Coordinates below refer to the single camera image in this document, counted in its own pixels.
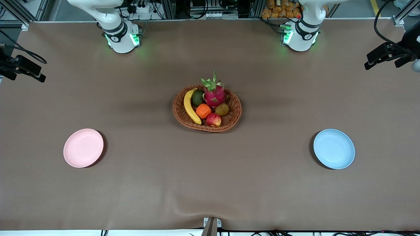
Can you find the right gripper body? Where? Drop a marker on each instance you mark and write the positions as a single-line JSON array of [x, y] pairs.
[[4, 64]]

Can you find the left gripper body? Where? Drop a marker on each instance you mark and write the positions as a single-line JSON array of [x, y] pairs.
[[409, 43]]

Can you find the yellow banana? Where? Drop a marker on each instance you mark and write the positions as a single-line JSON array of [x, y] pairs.
[[188, 108]]

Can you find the red yellow apple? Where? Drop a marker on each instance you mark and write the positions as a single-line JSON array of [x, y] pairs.
[[213, 120]]

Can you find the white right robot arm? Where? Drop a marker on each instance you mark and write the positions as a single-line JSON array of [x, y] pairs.
[[121, 42]]

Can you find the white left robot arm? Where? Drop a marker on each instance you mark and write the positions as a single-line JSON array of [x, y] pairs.
[[302, 39]]

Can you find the pink round plate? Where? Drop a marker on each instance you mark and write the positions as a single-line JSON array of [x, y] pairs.
[[83, 148]]

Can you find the blue round plate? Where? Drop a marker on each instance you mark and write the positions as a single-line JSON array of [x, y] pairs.
[[334, 149]]

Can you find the orange snack pile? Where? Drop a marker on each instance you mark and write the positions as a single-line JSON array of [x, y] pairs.
[[279, 9]]

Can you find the white power strip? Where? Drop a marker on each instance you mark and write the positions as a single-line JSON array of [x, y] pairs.
[[142, 8]]

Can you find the brown woven wicker basket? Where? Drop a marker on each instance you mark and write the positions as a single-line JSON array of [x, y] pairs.
[[229, 122]]

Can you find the brown kiwi fruit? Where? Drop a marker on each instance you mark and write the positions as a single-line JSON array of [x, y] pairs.
[[222, 109]]

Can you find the pink dragon fruit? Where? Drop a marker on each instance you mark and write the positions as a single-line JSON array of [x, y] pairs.
[[215, 95]]

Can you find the green avocado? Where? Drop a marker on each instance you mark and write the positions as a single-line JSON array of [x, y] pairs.
[[197, 97]]

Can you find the orange tangerine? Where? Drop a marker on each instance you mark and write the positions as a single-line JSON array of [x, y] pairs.
[[203, 111]]

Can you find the brown tablecloth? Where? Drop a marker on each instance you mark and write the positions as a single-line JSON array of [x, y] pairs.
[[210, 183]]

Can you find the aluminium frame profile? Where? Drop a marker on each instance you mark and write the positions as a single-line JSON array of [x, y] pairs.
[[403, 14], [19, 13]]

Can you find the metal table edge bracket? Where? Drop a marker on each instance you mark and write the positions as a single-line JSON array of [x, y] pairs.
[[211, 226]]

